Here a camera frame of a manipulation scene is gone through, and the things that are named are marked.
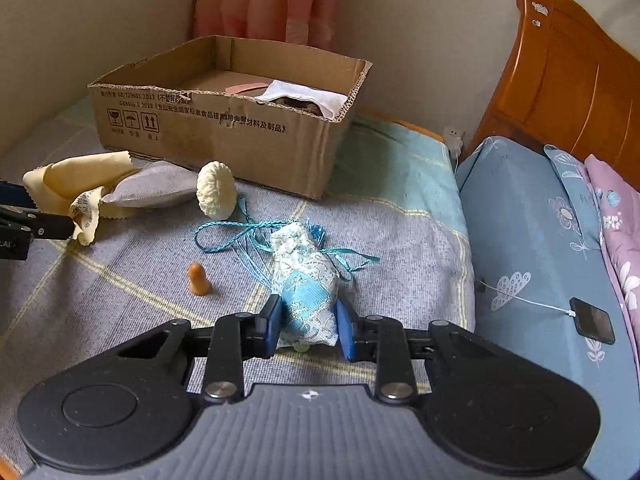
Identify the pink striped curtain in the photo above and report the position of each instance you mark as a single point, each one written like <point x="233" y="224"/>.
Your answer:
<point x="260" y="0"/>

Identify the black smartphone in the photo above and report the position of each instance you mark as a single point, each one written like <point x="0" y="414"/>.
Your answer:
<point x="592" y="320"/>

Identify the grey fabric pouch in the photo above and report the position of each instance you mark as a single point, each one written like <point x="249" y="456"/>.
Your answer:
<point x="150" y="185"/>

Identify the wooden headboard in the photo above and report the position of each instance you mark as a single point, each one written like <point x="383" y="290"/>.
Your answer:
<point x="575" y="85"/>

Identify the wooden bed frame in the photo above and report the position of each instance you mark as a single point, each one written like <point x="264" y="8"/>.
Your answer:
<point x="400" y="124"/>

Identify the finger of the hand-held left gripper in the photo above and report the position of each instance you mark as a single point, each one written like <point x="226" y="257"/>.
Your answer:
<point x="50" y="226"/>
<point x="15" y="196"/>

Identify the cream microfibre cloth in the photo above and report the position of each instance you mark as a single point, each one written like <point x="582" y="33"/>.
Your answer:
<point x="65" y="175"/>

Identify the brown hair scrunchie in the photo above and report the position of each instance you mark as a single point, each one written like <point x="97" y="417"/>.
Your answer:
<point x="305" y="106"/>

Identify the white cloth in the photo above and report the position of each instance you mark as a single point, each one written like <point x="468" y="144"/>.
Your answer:
<point x="300" y="91"/>

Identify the pink nail file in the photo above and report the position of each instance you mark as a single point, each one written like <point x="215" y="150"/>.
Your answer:
<point x="245" y="88"/>

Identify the orange foam earplug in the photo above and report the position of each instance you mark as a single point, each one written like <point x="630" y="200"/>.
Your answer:
<point x="199" y="281"/>

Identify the brown cardboard box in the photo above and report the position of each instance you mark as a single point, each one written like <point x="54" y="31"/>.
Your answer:
<point x="225" y="150"/>

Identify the white wall charger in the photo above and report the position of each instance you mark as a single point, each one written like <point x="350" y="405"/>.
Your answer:
<point x="454" y="139"/>

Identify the blue floral pillow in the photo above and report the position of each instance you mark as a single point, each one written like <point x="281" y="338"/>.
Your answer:
<point x="575" y="190"/>
<point x="525" y="240"/>

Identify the blue embroidered sachet with tassel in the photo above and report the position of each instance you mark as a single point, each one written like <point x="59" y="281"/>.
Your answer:
<point x="305" y="280"/>

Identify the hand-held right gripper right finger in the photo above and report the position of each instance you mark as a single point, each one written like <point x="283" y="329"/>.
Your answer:
<point x="345" y="332"/>

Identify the cream crochet flower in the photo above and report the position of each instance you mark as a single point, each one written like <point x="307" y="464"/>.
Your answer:
<point x="216" y="190"/>

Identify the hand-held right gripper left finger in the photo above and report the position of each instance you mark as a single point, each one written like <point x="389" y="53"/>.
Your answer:
<point x="272" y="325"/>

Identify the checked grey blanket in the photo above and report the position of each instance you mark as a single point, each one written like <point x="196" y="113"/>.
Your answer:
<point x="400" y="230"/>

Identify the pink floral pillow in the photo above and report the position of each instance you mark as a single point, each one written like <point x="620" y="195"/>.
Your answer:
<point x="620" y="220"/>

